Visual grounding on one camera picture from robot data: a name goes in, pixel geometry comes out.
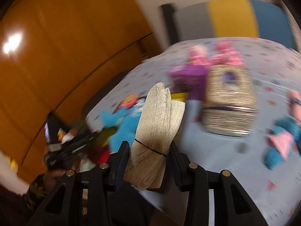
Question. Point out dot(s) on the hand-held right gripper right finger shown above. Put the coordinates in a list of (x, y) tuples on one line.
[(174, 160)]

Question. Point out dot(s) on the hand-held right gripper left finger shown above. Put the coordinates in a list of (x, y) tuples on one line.
[(122, 155)]

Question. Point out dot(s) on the blue plush with lollipop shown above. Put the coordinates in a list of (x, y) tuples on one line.
[(124, 127)]

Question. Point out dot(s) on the beige mesh cloth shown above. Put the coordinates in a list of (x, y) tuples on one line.
[(155, 127)]

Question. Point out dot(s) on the yellow sponge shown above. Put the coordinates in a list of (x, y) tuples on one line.
[(178, 97)]

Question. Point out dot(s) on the blue plush with pink skirt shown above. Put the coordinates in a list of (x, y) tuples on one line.
[(282, 141)]

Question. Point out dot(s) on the pink towel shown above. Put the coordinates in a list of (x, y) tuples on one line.
[(295, 103)]

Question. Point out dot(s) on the person's left forearm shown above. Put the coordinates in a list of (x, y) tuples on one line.
[(37, 193)]

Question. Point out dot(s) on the ornate silver tissue box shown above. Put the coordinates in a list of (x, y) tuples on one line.
[(230, 103)]

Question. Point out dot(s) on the purple cardboard box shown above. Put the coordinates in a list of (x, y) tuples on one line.
[(190, 80)]

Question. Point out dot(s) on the wooden wardrobe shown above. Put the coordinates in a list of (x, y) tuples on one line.
[(58, 51)]

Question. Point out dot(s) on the pink spotted plush toy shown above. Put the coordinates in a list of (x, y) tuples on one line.
[(223, 51)]

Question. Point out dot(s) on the grey yellow blue chair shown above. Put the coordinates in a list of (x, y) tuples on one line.
[(230, 18)]

